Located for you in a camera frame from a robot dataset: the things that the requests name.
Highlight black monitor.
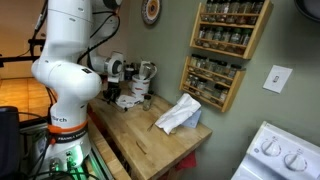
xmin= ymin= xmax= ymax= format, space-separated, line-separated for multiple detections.
xmin=0 ymin=105 xmax=21 ymax=178

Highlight small glass jar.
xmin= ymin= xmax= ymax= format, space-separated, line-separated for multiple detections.
xmin=142 ymin=94 xmax=153 ymax=112

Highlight black camera stand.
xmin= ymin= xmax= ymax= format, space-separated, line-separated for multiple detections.
xmin=0 ymin=38 xmax=46 ymax=68

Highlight hanging dark pan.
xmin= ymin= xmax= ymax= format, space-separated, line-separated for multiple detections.
xmin=293 ymin=0 xmax=320 ymax=24

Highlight wooden spice rack small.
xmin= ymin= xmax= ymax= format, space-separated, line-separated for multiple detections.
xmin=178 ymin=54 xmax=247 ymax=113

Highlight pale blue paper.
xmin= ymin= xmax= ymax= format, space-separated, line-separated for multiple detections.
xmin=181 ymin=109 xmax=203 ymax=130

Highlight white stove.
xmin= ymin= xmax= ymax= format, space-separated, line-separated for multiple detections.
xmin=231 ymin=120 xmax=320 ymax=180

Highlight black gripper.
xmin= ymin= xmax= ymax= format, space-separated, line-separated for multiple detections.
xmin=102 ymin=81 xmax=123 ymax=104

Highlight round decorative wall plate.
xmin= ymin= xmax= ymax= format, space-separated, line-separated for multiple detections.
xmin=140 ymin=0 xmax=163 ymax=26

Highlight red cloth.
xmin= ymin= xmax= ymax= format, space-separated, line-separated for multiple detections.
xmin=175 ymin=151 xmax=198 ymax=172

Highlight small white towel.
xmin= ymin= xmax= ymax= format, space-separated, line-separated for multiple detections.
xmin=114 ymin=94 xmax=142 ymax=111

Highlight metal tongs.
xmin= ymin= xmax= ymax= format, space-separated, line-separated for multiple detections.
xmin=143 ymin=62 xmax=158 ymax=81

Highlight white utensil crock red fish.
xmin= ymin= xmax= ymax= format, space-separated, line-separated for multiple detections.
xmin=130 ymin=73 xmax=152 ymax=99

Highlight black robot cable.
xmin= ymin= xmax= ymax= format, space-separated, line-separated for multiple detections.
xmin=76 ymin=9 xmax=122 ymax=65

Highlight wooden spice rack large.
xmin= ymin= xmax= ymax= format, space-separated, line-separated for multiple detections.
xmin=189 ymin=0 xmax=274 ymax=60

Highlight white light switch plate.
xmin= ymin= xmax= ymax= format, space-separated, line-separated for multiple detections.
xmin=262 ymin=64 xmax=294 ymax=94

